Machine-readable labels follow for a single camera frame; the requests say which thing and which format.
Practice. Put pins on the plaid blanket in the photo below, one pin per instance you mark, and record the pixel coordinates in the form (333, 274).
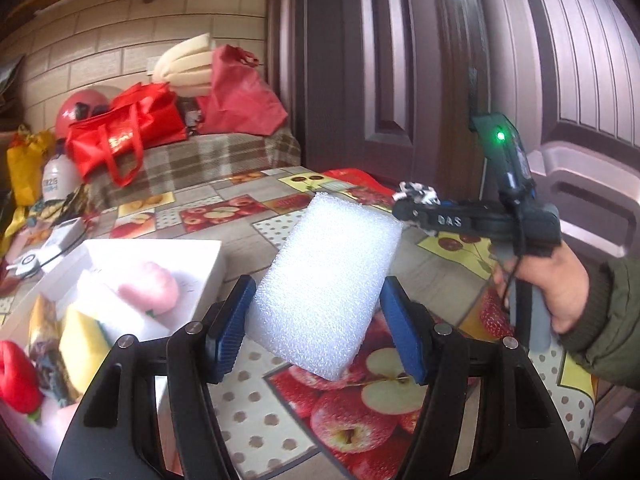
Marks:
(210, 160)

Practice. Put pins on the white bottle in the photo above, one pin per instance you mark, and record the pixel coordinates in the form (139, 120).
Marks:
(57, 180)

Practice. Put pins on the glossy red tote bag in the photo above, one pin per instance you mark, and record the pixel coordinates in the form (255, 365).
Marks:
(130, 130)

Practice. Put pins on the person's right forearm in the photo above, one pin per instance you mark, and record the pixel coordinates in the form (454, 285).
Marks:
(615, 320)

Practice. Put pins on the brown metal door leaf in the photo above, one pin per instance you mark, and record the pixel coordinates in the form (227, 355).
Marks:
(380, 85)
(575, 60)

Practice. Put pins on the red ball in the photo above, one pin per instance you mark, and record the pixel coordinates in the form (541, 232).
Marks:
(75, 110)

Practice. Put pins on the red plush toy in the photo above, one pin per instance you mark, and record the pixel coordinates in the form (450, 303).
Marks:
(17, 380)

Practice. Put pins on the small white box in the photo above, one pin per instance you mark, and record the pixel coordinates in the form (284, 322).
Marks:
(65, 235)

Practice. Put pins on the person's right hand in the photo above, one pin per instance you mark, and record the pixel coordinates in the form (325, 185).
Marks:
(565, 285)

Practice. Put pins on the pink plush peach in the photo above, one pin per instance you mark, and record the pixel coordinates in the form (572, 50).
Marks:
(150, 287)

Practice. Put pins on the cow print scrunchie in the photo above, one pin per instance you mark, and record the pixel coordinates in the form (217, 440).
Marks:
(417, 191)

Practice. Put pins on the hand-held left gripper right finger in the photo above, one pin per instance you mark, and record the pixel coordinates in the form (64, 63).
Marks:
(405, 330)

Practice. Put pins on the fruit print tablecloth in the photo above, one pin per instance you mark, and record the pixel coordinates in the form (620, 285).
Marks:
(325, 410)

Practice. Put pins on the red printed plastic bag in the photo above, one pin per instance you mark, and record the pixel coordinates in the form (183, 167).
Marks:
(355, 180)

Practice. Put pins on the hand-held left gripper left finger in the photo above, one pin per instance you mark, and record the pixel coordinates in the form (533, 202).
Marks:
(230, 335)

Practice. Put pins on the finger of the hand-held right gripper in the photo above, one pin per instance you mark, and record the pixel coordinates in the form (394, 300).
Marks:
(410, 212)
(460, 205)

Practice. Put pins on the yellow bag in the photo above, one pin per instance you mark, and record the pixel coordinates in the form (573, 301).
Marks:
(27, 170)

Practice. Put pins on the pale yellow sponge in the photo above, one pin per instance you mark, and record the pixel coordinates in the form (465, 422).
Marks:
(80, 350)

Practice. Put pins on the white round gadget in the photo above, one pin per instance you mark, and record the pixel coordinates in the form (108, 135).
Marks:
(25, 265)

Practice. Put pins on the white foam block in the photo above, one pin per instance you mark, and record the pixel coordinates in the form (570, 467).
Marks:
(325, 280)

